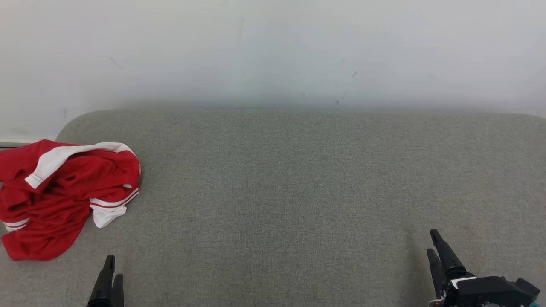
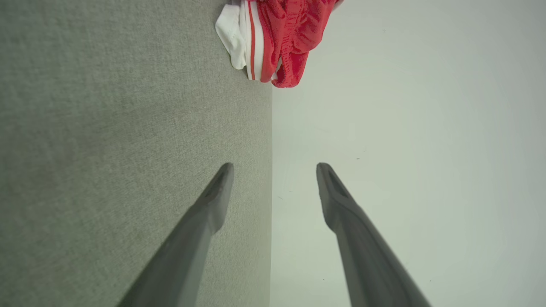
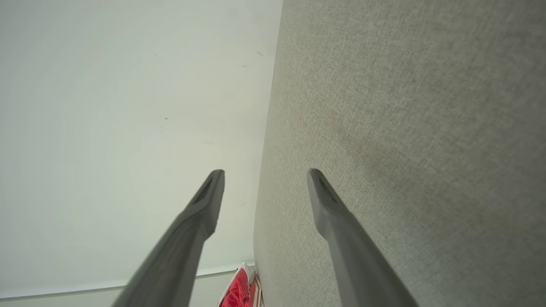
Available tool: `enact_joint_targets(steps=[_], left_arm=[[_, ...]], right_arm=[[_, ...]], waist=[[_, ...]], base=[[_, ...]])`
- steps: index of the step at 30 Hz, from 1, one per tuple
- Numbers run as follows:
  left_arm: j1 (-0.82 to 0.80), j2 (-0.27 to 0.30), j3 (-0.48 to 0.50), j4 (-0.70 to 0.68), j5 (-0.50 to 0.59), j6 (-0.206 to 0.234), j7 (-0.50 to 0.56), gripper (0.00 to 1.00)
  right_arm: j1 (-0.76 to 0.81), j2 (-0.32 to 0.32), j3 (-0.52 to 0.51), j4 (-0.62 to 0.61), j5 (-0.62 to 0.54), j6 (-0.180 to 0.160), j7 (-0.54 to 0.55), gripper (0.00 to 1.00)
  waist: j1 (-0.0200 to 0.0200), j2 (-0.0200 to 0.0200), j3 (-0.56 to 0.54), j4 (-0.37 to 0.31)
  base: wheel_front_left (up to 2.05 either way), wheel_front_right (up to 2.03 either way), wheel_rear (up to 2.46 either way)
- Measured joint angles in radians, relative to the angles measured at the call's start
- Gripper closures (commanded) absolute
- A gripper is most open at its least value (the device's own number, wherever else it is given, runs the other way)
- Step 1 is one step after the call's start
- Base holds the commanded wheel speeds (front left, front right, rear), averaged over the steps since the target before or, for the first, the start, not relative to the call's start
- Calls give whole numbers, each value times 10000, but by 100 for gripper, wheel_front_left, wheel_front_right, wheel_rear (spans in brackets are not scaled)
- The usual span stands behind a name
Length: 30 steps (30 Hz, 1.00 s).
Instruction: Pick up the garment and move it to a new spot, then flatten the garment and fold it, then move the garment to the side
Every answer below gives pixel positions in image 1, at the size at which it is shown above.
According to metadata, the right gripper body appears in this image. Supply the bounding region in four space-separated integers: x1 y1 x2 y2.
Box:
429 276 478 307

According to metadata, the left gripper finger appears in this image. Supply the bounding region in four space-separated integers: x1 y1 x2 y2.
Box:
112 274 125 307
87 255 116 307

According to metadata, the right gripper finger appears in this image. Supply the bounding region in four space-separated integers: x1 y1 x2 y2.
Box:
427 249 446 299
430 229 468 278

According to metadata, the red shirt with white sleeves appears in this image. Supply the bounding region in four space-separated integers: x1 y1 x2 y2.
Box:
0 179 140 261

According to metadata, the white wall baseboard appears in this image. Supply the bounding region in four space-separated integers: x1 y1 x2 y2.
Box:
0 138 43 148

